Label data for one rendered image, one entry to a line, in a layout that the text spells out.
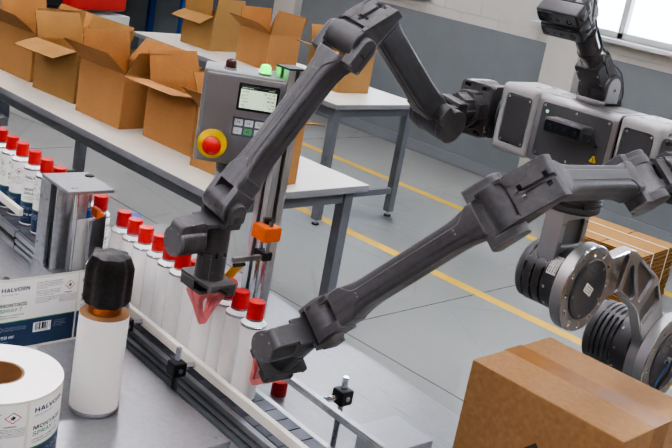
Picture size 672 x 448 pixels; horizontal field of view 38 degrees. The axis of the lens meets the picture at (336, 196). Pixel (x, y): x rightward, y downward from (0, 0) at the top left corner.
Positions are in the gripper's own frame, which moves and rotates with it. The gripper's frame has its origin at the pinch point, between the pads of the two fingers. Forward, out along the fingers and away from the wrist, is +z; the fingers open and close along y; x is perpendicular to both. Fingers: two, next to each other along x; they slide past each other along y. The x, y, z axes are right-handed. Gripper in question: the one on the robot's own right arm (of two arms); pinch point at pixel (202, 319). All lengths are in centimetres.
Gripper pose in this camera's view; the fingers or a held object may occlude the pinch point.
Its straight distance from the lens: 191.8
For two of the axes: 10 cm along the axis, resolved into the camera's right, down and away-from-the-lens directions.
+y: 6.4, 3.1, -7.0
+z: -1.7, 9.5, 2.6
